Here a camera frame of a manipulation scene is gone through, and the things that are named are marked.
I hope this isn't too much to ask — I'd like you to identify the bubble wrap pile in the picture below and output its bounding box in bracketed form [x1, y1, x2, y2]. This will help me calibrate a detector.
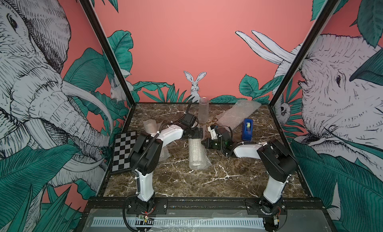
[188, 126, 211, 170]

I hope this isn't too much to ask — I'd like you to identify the bubble wrap sheet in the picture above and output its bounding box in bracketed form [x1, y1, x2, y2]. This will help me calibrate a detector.
[143, 119, 170, 162]
[216, 100, 262, 130]

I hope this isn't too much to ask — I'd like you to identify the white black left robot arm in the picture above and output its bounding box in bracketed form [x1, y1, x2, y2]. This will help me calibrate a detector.
[128, 102, 203, 214]

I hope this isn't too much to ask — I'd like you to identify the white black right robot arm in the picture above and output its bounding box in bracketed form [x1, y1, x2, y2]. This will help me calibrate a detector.
[202, 125, 298, 215]

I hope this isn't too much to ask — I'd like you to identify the clear textured glass vase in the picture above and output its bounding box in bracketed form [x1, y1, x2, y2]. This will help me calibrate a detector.
[198, 97, 209, 124]

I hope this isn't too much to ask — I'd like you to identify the blue tape dispenser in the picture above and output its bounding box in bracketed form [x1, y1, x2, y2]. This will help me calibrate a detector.
[241, 118, 253, 141]

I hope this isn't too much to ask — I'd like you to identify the black white checkerboard card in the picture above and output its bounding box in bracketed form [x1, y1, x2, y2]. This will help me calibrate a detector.
[112, 131, 137, 172]

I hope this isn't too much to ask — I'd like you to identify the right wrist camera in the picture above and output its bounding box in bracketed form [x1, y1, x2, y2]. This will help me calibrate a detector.
[207, 125, 217, 140]

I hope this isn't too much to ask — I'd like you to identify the black front mounting rail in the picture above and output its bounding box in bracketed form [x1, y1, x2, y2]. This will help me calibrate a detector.
[84, 197, 325, 217]

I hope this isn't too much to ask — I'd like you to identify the white slotted cable duct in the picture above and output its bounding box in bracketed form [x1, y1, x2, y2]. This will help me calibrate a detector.
[91, 216, 265, 230]

